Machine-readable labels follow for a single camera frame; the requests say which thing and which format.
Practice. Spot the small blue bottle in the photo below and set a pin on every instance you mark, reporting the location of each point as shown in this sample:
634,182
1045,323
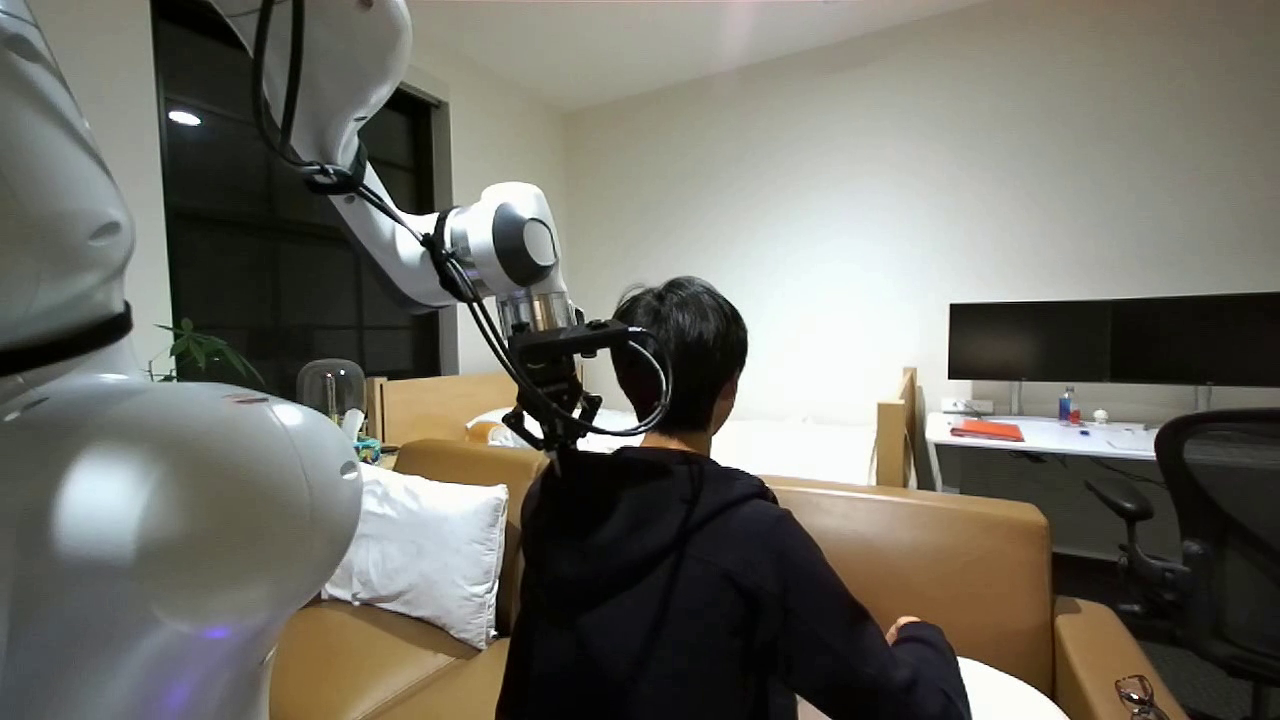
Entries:
1064,407

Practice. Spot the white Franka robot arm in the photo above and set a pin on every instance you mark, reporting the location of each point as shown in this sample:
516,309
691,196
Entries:
144,533

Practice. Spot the metal item on armrest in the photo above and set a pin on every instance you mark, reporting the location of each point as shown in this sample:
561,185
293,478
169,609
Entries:
1136,698

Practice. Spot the clear glass dome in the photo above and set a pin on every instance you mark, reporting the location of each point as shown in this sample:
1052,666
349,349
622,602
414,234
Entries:
330,386

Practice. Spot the dark framed window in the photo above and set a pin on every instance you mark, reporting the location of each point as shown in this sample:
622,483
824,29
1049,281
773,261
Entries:
264,254

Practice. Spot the teal tissue box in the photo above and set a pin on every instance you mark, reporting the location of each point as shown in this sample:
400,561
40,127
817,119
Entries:
357,439

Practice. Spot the black hoodie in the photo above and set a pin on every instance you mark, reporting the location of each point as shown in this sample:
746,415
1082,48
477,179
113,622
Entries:
664,584

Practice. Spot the green potted plant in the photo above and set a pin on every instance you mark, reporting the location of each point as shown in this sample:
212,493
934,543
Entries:
206,359

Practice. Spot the black flat monitor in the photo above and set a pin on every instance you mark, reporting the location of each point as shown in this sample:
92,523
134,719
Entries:
1104,341

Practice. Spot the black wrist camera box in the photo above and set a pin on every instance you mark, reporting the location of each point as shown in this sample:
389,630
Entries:
573,339

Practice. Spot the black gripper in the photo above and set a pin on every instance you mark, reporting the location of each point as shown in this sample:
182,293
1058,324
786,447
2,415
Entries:
551,381

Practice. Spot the person's right hand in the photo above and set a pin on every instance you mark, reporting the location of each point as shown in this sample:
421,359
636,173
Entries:
907,624

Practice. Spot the black office chair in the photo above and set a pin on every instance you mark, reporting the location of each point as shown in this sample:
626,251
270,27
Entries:
1222,533

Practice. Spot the person with black hair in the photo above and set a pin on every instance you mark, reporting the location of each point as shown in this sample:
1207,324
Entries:
687,352

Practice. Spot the red flat desk item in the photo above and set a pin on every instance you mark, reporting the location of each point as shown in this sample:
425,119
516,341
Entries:
986,428

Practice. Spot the white sofa pillow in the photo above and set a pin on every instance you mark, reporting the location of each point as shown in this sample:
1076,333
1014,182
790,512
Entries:
421,554

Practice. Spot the white desk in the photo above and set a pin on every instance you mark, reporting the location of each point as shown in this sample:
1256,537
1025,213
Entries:
1042,439

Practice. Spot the tan leather sofa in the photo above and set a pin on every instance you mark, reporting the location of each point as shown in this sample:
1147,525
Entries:
922,561

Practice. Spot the wooden bed post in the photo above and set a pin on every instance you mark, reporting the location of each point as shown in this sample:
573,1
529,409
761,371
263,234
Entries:
897,434

